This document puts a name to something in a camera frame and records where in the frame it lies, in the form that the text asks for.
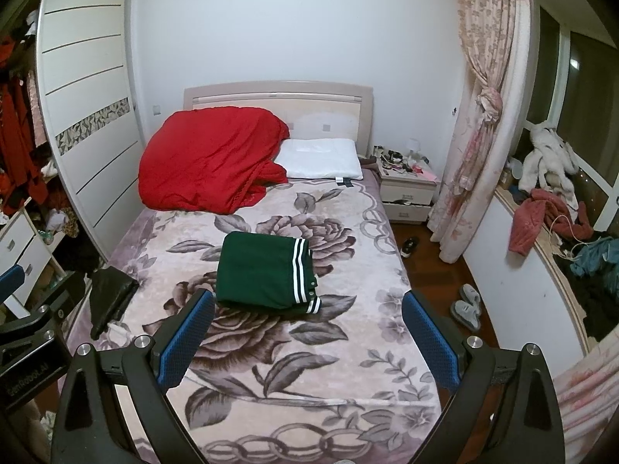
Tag white pillow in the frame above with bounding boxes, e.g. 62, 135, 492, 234
274, 138, 363, 180

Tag grey slipper far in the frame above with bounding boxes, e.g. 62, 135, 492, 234
458, 284, 482, 315

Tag black shoe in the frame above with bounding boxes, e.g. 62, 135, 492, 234
400, 236, 420, 259

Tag pink floral curtain left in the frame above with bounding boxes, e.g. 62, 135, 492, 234
428, 0, 532, 264

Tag pink floral curtain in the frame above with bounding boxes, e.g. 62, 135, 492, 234
553, 328, 619, 463
428, 0, 532, 264

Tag green white varsity jacket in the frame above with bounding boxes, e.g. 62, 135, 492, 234
215, 232, 322, 314

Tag pink red garment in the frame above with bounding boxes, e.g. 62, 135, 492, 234
508, 189, 594, 257

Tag pink floral curtain right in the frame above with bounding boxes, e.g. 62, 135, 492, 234
553, 328, 619, 463

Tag grey slipper near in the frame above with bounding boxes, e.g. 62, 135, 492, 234
450, 300, 480, 333

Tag grey slipper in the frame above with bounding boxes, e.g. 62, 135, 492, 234
458, 284, 482, 315
450, 300, 480, 333

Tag red duvet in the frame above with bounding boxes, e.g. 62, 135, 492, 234
137, 106, 289, 215

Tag white wardrobe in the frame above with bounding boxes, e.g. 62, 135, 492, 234
36, 0, 144, 259

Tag hanging red clothes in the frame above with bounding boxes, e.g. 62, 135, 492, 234
0, 32, 53, 218

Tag black garment on bed edge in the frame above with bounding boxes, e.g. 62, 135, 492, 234
89, 266, 140, 340

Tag teal garment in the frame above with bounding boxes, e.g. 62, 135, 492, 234
570, 237, 619, 294

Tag beige bed headboard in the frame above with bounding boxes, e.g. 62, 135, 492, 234
184, 81, 373, 157

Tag white drawer shelf unit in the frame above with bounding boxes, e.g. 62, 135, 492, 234
1, 200, 65, 319

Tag floral plush bed blanket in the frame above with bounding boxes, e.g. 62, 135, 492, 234
94, 174, 441, 463

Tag white bedside table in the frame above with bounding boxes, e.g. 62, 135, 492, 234
373, 146, 439, 224

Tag white plush garment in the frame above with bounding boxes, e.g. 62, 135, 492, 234
518, 126, 580, 213

